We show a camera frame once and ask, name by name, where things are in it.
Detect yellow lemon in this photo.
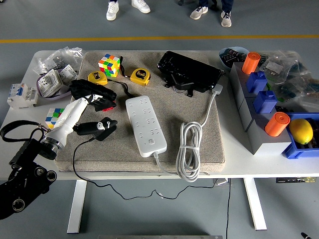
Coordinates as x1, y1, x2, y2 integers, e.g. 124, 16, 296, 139
289, 119, 314, 145

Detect black hanging cable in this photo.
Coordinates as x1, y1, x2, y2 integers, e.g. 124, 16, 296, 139
225, 178, 231, 239

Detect grey-brown mat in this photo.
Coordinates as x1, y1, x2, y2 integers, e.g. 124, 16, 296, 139
54, 51, 226, 175

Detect black circuit boards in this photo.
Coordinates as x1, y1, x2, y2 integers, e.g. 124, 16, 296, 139
221, 49, 247, 63

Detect blue plastic bin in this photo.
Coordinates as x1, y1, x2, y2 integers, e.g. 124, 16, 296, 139
282, 112, 319, 160

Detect yellow tape measure black window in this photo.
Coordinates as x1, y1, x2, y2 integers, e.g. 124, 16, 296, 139
87, 70, 108, 86

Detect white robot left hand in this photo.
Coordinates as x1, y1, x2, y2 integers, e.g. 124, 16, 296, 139
45, 94, 118, 149

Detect black plug adapter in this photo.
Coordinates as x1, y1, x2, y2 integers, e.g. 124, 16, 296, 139
93, 123, 118, 142

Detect grey box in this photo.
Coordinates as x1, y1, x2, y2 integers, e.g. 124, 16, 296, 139
245, 113, 293, 155
229, 61, 269, 100
236, 94, 260, 130

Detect thin black adapter cord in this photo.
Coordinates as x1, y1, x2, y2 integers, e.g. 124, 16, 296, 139
73, 138, 226, 201

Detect white power strip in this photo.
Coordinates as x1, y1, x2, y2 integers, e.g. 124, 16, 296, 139
125, 95, 168, 158

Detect glossy black box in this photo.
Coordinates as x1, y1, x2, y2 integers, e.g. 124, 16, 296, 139
156, 50, 224, 93

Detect clear bags of small parts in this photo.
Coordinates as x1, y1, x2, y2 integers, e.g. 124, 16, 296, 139
37, 46, 84, 75

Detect blue block with knob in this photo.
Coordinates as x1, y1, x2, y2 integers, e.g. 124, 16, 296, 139
253, 90, 278, 115
246, 71, 269, 95

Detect yellow tape measure 5m label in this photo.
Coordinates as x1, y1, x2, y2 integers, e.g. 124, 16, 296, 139
130, 67, 152, 87

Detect colourful puzzle cube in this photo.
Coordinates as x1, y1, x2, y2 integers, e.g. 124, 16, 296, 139
45, 107, 66, 129
98, 53, 122, 78

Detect person's white shoe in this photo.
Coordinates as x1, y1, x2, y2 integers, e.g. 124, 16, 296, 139
131, 0, 151, 14
106, 0, 120, 21

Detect white coiled power cord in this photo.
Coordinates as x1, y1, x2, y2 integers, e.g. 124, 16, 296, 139
153, 83, 224, 184

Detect black cloth pouch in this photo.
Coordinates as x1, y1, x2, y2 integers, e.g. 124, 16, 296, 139
69, 79, 117, 113

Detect black bracket with straps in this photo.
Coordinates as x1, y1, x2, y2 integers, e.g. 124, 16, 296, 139
163, 74, 195, 98

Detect light blue bowl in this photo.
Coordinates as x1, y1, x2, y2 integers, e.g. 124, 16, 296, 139
218, 46, 250, 72

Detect white table leg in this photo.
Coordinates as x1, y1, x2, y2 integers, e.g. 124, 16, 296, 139
243, 178, 268, 231
67, 179, 87, 234

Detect person's grey shoe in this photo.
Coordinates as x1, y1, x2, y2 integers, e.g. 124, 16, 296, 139
189, 6, 209, 20
220, 10, 232, 27

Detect black table control panel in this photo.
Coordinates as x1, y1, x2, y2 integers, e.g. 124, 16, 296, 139
276, 177, 315, 184

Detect white circuit breaker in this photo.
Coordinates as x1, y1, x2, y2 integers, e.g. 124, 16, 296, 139
6, 83, 38, 110

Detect clear bags of electronic parts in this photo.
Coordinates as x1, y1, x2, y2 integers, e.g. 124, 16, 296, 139
259, 50, 319, 114

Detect orange cylinder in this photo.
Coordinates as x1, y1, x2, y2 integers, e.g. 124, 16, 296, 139
242, 51, 262, 75
264, 112, 291, 137

